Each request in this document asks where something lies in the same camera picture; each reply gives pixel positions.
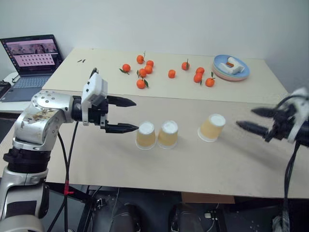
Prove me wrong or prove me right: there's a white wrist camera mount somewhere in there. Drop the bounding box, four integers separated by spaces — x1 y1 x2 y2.
81 72 109 126
287 87 309 144

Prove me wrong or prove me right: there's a brown cardboard piece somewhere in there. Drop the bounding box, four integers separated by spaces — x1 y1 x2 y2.
181 191 236 204

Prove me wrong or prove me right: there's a pink plastic plate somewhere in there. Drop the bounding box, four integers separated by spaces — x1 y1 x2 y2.
211 69 249 83

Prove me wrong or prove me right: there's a red cable clip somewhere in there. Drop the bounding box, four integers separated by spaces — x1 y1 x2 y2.
63 179 74 196

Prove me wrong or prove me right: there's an orange mandarin with leaf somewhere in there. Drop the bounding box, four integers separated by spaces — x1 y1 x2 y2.
119 63 131 75
136 78 150 89

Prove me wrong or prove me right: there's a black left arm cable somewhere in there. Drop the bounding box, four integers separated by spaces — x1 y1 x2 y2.
47 120 80 232

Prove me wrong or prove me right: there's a grey fuzzy cable sleeve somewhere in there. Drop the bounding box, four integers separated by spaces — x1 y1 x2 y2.
272 209 291 232

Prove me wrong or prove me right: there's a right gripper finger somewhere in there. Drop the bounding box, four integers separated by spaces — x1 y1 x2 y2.
251 107 279 119
236 120 270 137

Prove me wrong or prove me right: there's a dark rounded shape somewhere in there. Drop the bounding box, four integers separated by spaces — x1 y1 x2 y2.
169 202 204 232
112 202 143 232

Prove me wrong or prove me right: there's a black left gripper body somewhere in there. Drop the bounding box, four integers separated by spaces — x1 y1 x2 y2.
87 97 110 133

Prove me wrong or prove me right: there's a blue plastic plate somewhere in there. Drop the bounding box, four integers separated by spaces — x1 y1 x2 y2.
213 54 251 78

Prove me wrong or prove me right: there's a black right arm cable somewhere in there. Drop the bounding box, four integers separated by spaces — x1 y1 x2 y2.
283 140 302 218

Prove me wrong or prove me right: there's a white holder with orange insert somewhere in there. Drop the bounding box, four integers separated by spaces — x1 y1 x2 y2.
219 56 245 75

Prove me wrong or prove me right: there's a yellow paper cup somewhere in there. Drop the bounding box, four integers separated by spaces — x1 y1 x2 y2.
157 120 179 149
135 121 155 151
197 114 226 143

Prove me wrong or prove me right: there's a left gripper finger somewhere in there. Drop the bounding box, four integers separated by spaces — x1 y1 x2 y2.
105 122 140 134
107 95 137 108

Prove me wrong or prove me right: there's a black metal frame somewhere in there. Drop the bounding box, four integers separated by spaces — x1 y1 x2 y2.
45 182 103 232

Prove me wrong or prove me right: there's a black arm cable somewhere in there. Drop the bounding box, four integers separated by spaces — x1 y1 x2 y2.
283 140 302 218
47 120 80 232

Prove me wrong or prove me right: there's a green plastic plate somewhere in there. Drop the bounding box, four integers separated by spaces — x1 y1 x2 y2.
212 65 251 80

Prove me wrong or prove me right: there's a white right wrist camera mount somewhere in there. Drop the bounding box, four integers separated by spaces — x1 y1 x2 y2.
287 87 309 144

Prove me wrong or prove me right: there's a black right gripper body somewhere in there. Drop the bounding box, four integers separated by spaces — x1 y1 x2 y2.
265 103 297 143

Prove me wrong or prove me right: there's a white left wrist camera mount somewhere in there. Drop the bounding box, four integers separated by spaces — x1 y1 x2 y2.
81 72 109 126

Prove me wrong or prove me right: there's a grey open laptop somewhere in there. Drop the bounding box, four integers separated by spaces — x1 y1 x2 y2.
0 34 65 103

